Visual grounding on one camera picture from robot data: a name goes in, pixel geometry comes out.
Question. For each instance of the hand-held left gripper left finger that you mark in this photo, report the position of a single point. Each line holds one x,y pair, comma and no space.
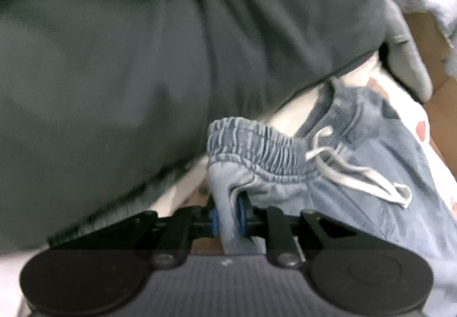
214,222

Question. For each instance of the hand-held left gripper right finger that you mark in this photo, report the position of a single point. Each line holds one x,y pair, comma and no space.
242,217

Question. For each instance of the blue denim pants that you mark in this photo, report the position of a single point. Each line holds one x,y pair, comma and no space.
375,167

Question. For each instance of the cream printed bed sheet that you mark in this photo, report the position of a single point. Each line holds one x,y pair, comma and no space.
296,113

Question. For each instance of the dark green blanket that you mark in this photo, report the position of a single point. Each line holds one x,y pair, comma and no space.
125,71

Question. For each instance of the grey neck pillow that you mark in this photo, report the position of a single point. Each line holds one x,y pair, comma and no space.
403,63

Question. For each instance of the flat brown cardboard sheet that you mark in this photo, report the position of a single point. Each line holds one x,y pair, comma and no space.
435,46

